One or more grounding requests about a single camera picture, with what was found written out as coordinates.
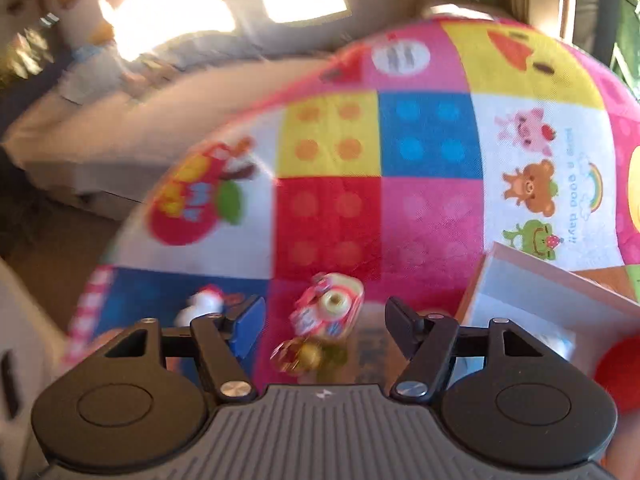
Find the small yogurt drink bottle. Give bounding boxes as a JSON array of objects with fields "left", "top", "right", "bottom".
[{"left": 175, "top": 285, "right": 224, "bottom": 327}]

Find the pink cardboard box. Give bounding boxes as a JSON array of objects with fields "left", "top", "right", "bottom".
[{"left": 456, "top": 243, "right": 639, "bottom": 375}]

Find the colourful cartoon play mat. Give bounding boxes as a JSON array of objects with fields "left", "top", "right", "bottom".
[{"left": 63, "top": 18, "right": 639, "bottom": 382}]

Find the red round lid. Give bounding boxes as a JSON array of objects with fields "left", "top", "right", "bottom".
[{"left": 593, "top": 335, "right": 640, "bottom": 413}]

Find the beige sofa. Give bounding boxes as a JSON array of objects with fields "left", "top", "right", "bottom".
[{"left": 1, "top": 0, "right": 436, "bottom": 220}]

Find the gold keychain bell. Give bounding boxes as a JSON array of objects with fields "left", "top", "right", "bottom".
[{"left": 270, "top": 337, "right": 348, "bottom": 376}]

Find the pink toy camera keychain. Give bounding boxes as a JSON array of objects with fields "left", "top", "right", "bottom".
[{"left": 288, "top": 273, "right": 364, "bottom": 340}]

